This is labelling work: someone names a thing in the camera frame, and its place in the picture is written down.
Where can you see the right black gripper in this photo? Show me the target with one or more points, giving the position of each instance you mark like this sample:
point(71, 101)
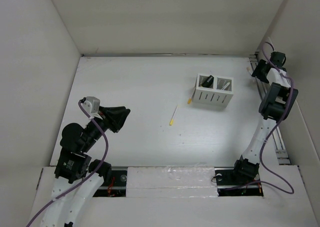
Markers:
point(257, 71)

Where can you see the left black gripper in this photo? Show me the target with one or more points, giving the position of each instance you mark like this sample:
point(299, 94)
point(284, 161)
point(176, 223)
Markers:
point(115, 119)

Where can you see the thin white yellow pencil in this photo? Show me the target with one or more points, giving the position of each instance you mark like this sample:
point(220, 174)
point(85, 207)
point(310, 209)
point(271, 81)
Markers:
point(225, 86)

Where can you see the yellow cap black highlighter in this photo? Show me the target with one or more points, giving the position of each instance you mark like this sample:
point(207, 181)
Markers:
point(208, 82)

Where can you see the white yellow marker pen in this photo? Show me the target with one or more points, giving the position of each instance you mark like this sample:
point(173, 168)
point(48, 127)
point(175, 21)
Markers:
point(173, 116)

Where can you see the white pen brown tip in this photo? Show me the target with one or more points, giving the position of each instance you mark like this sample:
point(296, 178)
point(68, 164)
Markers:
point(249, 70)

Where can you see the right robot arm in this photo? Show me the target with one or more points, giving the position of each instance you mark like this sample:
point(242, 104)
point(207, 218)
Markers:
point(244, 167)

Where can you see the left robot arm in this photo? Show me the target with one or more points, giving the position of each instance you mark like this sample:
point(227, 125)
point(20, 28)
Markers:
point(77, 177)

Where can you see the white slotted pen holder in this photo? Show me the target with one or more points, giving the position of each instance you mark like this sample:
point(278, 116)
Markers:
point(213, 95)

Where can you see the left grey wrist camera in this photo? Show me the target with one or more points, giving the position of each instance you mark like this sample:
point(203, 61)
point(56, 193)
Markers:
point(90, 106)

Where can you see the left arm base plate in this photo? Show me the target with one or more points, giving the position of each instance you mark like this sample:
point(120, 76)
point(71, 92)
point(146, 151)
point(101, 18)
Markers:
point(116, 186)

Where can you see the aluminium rail right side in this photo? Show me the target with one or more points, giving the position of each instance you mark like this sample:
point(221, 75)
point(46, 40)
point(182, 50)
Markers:
point(277, 142)

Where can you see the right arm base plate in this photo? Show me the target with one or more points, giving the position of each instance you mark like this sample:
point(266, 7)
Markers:
point(231, 185)

